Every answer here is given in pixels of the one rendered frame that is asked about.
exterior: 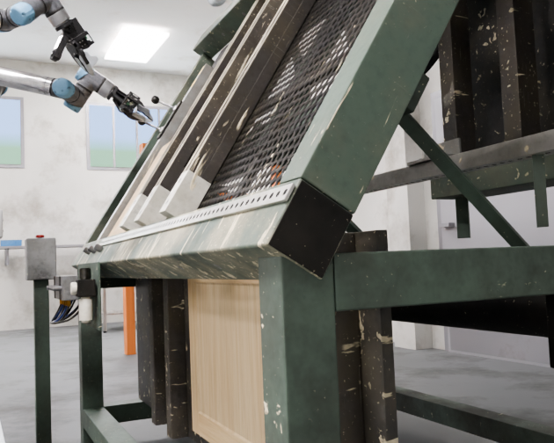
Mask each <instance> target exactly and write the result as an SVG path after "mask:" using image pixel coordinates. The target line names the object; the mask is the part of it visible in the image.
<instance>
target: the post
mask: <svg viewBox="0 0 554 443"><path fill-rule="evenodd" d="M47 286H49V283H48V280H34V281H33V325H34V378H35V431H36V443H52V427H51V379H50V331H49V290H47Z"/></svg>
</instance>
